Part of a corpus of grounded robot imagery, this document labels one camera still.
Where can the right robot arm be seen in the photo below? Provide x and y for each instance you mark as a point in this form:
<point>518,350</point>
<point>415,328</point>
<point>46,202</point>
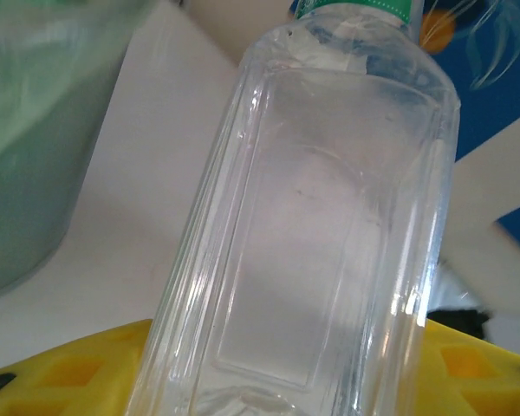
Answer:
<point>513,329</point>

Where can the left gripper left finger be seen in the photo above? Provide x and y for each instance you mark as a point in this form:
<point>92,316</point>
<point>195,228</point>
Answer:
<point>69,381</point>

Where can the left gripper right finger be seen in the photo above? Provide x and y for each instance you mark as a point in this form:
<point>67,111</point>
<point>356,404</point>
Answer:
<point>481,381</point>

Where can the translucent green trash bin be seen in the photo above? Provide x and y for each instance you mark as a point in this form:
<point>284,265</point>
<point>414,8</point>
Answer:
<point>34,195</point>

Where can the clear square bottle green collar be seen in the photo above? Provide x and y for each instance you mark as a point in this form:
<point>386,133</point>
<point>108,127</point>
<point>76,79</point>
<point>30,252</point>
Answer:
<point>294,216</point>

